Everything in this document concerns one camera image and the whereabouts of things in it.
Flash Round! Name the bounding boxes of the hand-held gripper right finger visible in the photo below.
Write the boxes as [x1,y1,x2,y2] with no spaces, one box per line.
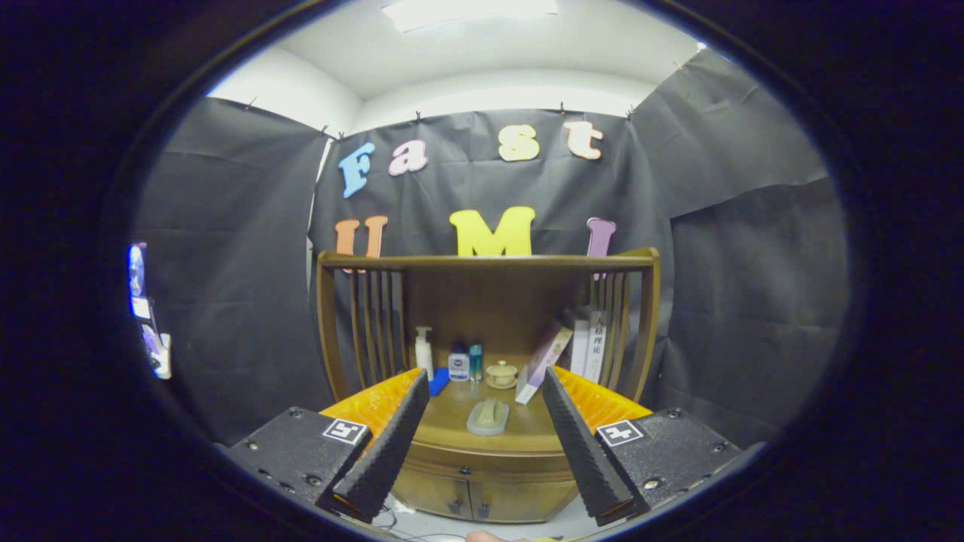
[542,366,746,528]

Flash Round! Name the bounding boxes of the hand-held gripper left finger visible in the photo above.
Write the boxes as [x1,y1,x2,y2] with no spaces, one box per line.
[222,367,432,525]

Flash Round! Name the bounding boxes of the pale green scrubbing brush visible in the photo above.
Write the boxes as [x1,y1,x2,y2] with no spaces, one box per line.
[465,398,511,437]

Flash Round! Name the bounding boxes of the wooden countertop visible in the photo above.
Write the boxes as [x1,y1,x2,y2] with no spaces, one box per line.
[413,354,577,456]

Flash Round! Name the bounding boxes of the wooden cabinet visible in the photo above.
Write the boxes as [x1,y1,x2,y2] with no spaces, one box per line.
[315,248,662,525]

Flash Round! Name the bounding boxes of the white pump bottle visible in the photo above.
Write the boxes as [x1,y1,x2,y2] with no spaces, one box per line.
[414,326,435,381]

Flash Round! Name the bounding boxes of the purple and white box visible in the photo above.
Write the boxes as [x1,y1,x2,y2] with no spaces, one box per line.
[514,324,575,405]

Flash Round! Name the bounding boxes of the plain white book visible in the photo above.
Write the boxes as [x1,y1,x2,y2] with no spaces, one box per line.
[570,318,592,377]

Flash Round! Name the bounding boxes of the white book black lettering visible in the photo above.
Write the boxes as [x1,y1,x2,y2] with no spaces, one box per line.
[586,310,608,385]

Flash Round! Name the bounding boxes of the ceiling light panel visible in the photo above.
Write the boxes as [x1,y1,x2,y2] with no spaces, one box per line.
[380,0,560,33]

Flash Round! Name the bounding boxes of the black floor cable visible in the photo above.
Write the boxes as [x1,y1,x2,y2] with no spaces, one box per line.
[373,506,468,542]

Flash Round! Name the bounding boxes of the wall poster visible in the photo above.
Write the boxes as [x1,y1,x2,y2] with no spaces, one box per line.
[128,242,172,380]

